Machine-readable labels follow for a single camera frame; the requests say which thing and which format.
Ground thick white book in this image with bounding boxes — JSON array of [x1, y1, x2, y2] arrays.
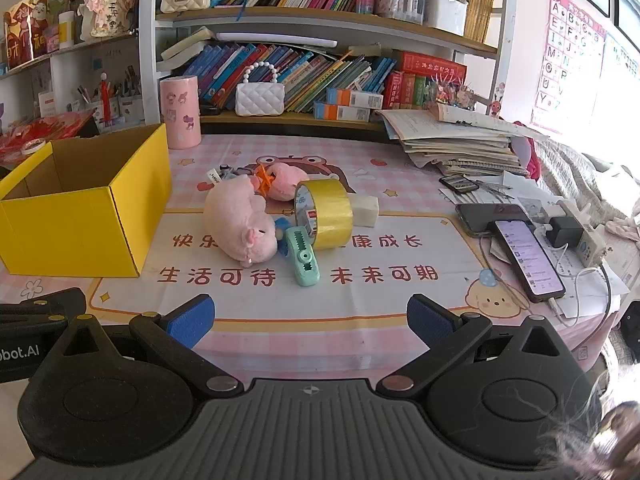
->
[[160, 27, 217, 62]]

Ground red figurine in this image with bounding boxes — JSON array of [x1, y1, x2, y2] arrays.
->
[[97, 73, 114, 122]]

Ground white quilted pearl handbag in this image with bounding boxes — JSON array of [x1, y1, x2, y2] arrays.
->
[[235, 60, 286, 117]]

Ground row of red dictionaries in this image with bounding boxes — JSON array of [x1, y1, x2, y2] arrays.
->
[[382, 50, 468, 111]]

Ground small blue plastic piece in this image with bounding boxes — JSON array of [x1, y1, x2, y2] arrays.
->
[[273, 217, 292, 257]]

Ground floral rabbit doll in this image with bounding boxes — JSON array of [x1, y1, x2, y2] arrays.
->
[[79, 0, 135, 42]]

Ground yellow tape roll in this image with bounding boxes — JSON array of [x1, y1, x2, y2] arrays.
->
[[292, 178, 355, 251]]

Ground white cabinet shelf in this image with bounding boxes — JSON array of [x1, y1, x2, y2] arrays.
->
[[0, 30, 143, 136]]

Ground white jar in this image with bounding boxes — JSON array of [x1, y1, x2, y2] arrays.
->
[[58, 10, 76, 46]]

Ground white charging cable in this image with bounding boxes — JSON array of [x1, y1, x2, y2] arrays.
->
[[479, 234, 617, 328]]

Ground yellow cardboard box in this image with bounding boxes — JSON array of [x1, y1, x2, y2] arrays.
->
[[0, 122, 173, 279]]

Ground white power strip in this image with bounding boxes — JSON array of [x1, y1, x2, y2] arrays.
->
[[556, 199, 609, 269]]

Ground pink plush pig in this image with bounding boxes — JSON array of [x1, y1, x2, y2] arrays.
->
[[202, 174, 279, 264]]

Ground white bookshelf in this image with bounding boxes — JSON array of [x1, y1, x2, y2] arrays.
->
[[139, 0, 512, 133]]

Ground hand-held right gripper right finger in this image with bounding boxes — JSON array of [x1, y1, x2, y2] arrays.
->
[[375, 294, 587, 400]]

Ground red paper decorations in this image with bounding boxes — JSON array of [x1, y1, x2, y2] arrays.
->
[[0, 111, 102, 167]]

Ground orange and white carton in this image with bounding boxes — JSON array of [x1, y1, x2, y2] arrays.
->
[[326, 87, 385, 109], [313, 101, 372, 123]]

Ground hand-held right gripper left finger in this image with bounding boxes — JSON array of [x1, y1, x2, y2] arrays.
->
[[47, 294, 246, 401]]

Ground red festive decoration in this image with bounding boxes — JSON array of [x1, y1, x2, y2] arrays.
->
[[4, 0, 62, 72]]

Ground row of orange books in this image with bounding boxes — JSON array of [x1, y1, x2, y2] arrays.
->
[[462, 0, 500, 44]]

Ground row of leaning blue books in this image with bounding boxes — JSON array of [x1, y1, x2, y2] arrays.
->
[[182, 42, 399, 114]]

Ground stack of papers and notebooks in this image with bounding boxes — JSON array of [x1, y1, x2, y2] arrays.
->
[[377, 105, 551, 179]]

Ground dark smartphone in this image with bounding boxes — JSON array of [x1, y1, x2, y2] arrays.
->
[[455, 203, 536, 238]]

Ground black charger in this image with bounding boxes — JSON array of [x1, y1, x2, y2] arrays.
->
[[544, 215, 584, 249]]

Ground fuzzy pale fur trim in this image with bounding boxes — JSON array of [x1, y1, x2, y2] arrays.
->
[[537, 374, 640, 480]]

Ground alphabet wall poster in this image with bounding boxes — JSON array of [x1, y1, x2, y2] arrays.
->
[[530, 0, 609, 134]]

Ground small pink plush keychain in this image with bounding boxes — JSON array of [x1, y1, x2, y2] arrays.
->
[[257, 162, 306, 202]]

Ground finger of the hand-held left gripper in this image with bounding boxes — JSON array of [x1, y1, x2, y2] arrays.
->
[[0, 287, 87, 322]]

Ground desktop pen holders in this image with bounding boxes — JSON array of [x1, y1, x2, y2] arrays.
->
[[75, 66, 144, 122]]

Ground white paper tube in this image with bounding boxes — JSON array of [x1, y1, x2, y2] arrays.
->
[[215, 32, 339, 49]]

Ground pink printed cylinder container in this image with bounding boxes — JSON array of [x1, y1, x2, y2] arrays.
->
[[159, 75, 203, 150]]

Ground white foam block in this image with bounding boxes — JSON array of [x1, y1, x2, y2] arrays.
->
[[350, 195, 380, 227]]

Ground grey patterned blanket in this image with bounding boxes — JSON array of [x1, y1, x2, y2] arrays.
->
[[529, 132, 640, 223]]

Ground smartphone with lit screen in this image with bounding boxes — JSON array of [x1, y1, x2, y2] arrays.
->
[[493, 219, 567, 304]]

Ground grey metal keychain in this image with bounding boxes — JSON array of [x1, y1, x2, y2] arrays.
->
[[204, 162, 247, 189]]

